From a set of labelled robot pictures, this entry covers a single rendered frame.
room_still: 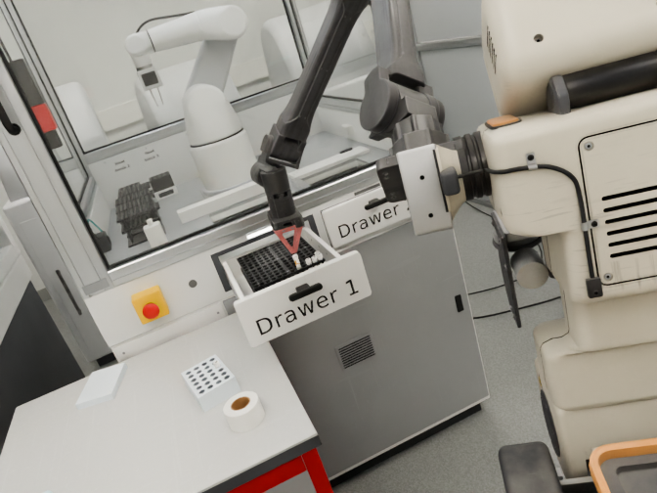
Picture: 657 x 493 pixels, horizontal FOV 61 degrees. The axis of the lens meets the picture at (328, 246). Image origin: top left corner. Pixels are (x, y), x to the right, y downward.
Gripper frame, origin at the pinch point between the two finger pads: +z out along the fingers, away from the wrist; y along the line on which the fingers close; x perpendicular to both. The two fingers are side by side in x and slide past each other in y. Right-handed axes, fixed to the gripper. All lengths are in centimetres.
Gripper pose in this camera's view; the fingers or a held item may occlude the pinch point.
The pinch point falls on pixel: (293, 249)
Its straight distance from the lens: 129.1
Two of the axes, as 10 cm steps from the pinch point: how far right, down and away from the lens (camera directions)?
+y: 2.6, 3.3, -9.1
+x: 9.4, -2.9, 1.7
